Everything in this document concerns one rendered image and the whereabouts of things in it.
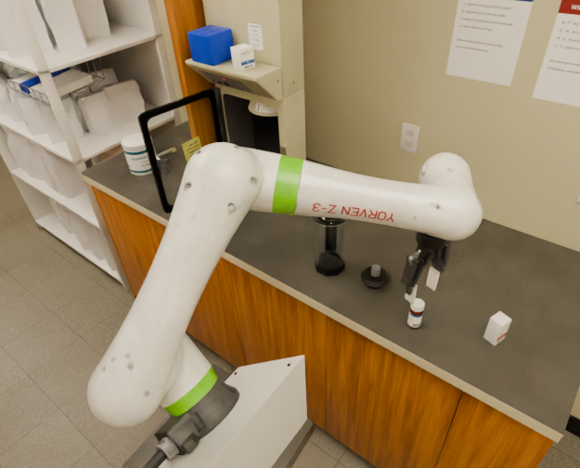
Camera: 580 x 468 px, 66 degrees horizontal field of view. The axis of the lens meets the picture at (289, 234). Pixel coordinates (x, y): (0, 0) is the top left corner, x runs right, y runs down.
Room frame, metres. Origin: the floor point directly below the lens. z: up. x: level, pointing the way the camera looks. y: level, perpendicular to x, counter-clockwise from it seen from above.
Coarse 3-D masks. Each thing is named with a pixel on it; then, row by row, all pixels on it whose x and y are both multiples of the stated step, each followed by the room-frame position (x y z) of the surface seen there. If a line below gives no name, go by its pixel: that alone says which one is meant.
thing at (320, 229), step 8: (320, 224) 1.05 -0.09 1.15; (344, 224) 1.07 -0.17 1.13; (320, 232) 1.05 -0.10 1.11; (328, 232) 1.04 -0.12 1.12; (336, 232) 1.04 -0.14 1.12; (320, 240) 1.05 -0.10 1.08; (328, 240) 1.04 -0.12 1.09; (336, 240) 1.04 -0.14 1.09; (320, 248) 1.05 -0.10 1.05; (328, 248) 1.04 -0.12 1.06; (336, 248) 1.04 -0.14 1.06; (320, 256) 1.06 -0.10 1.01; (328, 256) 1.04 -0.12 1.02; (336, 256) 1.04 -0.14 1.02; (320, 264) 1.06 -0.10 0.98; (328, 264) 1.04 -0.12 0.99; (336, 264) 1.04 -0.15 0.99
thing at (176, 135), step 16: (144, 112) 1.38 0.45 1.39; (176, 112) 1.46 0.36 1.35; (192, 112) 1.50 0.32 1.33; (208, 112) 1.54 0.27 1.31; (160, 128) 1.41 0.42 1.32; (176, 128) 1.45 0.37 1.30; (192, 128) 1.49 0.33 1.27; (208, 128) 1.54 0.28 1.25; (160, 144) 1.40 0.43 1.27; (176, 144) 1.44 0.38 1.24; (192, 144) 1.48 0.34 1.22; (208, 144) 1.53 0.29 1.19; (160, 160) 1.39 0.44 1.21; (176, 160) 1.43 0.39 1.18; (176, 176) 1.42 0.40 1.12; (176, 192) 1.41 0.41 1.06
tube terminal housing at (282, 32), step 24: (216, 0) 1.55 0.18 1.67; (240, 0) 1.48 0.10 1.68; (264, 0) 1.42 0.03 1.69; (288, 0) 1.42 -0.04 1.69; (216, 24) 1.56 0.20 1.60; (240, 24) 1.49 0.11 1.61; (264, 24) 1.42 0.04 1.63; (288, 24) 1.41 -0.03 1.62; (264, 48) 1.43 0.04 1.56; (288, 48) 1.41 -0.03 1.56; (288, 72) 1.41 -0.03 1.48; (240, 96) 1.51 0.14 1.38; (288, 96) 1.40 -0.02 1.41; (288, 120) 1.40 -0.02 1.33; (288, 144) 1.39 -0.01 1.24
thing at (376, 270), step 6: (366, 270) 1.02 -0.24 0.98; (372, 270) 1.00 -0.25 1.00; (378, 270) 0.99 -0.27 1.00; (384, 270) 1.01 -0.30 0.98; (360, 276) 1.01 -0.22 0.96; (366, 276) 0.99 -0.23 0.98; (372, 276) 0.99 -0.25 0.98; (378, 276) 0.99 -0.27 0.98; (384, 276) 0.99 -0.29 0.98; (366, 282) 0.98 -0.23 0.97; (372, 282) 0.97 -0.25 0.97; (378, 282) 0.97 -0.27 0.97; (384, 282) 0.97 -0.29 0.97; (372, 288) 0.97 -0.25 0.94; (378, 288) 0.97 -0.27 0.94
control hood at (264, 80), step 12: (192, 60) 1.50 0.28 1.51; (228, 60) 1.47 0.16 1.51; (216, 72) 1.42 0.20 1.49; (228, 72) 1.37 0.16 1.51; (240, 72) 1.35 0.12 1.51; (252, 72) 1.35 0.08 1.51; (264, 72) 1.34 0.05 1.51; (276, 72) 1.36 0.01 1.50; (252, 84) 1.34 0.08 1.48; (264, 84) 1.32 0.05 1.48; (276, 84) 1.36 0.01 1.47; (264, 96) 1.39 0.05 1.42; (276, 96) 1.36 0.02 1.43
